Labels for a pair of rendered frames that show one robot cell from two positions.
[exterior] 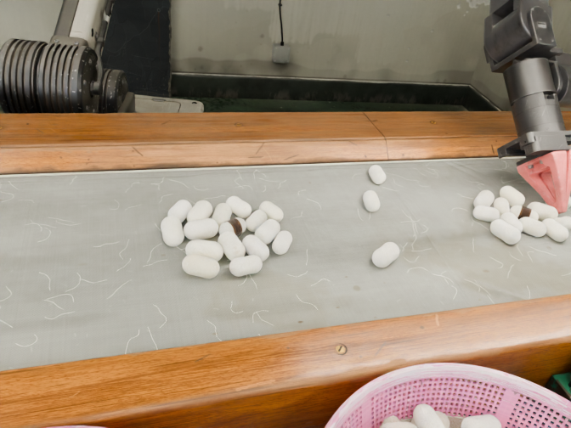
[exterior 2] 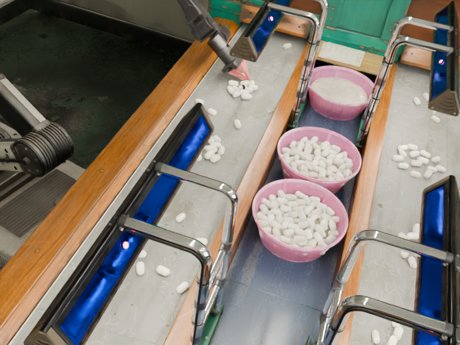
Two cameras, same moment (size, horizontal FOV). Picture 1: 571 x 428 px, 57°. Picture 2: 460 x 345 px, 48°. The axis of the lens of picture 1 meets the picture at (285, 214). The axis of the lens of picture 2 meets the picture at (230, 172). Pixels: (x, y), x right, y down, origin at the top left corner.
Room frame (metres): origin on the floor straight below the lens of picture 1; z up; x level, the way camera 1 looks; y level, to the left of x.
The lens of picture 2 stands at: (-0.34, 1.05, 1.78)
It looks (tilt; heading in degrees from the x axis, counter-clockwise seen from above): 42 degrees down; 304
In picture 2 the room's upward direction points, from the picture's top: 9 degrees clockwise
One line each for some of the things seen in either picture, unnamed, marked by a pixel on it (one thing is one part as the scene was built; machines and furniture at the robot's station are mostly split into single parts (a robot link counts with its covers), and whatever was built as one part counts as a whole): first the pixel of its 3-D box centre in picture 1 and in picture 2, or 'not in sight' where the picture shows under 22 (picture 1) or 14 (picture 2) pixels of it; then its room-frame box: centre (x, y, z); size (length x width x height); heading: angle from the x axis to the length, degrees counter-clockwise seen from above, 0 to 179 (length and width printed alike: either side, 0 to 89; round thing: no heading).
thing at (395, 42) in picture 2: not in sight; (402, 92); (0.07, -0.49, 0.90); 0.20 x 0.19 x 0.45; 111
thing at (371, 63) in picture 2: not in sight; (350, 57); (0.40, -0.78, 0.77); 0.33 x 0.15 x 0.01; 21
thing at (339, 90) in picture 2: not in sight; (337, 97); (0.32, -0.58, 0.71); 0.22 x 0.22 x 0.06
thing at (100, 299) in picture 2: not in sight; (139, 203); (0.16, 0.58, 1.08); 0.62 x 0.08 x 0.07; 111
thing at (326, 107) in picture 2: not in sight; (338, 94); (0.32, -0.58, 0.72); 0.27 x 0.27 x 0.10
